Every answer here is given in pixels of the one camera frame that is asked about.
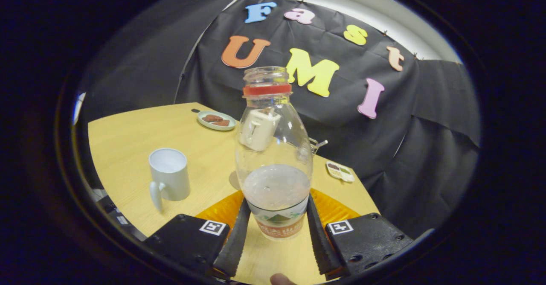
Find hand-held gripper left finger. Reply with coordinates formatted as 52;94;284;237
143;190;252;279

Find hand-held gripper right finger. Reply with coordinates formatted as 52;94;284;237
306;188;414;277

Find white cup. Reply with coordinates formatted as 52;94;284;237
148;148;191;212

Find clear plastic juice bottle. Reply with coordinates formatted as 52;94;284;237
235;66;313;241

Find white divided dish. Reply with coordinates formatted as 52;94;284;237
326;161;355;183

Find black backdrop cloth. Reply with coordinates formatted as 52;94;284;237
81;0;480;239

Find white toaster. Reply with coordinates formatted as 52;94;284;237
239;109;282;151

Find light green plate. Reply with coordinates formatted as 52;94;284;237
197;111;237;131

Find wooden table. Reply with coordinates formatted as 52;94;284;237
87;102;380;285

